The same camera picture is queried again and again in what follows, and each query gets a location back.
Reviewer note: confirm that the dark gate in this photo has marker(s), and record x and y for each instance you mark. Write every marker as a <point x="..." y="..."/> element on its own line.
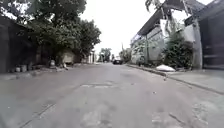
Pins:
<point x="211" y="40"/>

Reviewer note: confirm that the dark fence wall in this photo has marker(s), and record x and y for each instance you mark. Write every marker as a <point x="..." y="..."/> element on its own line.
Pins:
<point x="15" y="46"/>

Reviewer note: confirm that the white sack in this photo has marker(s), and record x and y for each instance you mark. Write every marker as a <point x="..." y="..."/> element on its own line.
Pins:
<point x="165" y="68"/>

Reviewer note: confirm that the green bush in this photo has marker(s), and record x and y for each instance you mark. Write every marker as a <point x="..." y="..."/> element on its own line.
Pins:
<point x="176" y="51"/>

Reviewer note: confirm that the grey concrete road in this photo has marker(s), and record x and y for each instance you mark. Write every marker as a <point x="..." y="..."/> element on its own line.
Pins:
<point x="100" y="96"/>

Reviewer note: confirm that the small pale hut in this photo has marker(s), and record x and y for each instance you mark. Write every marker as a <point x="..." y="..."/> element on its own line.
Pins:
<point x="68" y="57"/>

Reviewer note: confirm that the big spreading tree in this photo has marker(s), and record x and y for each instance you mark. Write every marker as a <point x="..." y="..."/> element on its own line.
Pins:
<point x="61" y="26"/>

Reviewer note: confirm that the grey building with canopy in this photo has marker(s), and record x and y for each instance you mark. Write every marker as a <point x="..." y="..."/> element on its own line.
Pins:
<point x="151" y="40"/>

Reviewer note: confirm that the black car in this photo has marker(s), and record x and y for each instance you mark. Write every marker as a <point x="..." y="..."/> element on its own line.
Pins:
<point x="117" y="61"/>

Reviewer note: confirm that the raised concrete pavement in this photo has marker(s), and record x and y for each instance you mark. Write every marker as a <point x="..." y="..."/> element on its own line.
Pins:
<point x="200" y="80"/>

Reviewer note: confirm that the distant tree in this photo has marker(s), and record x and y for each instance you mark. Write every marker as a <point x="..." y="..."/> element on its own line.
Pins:
<point x="106" y="54"/>

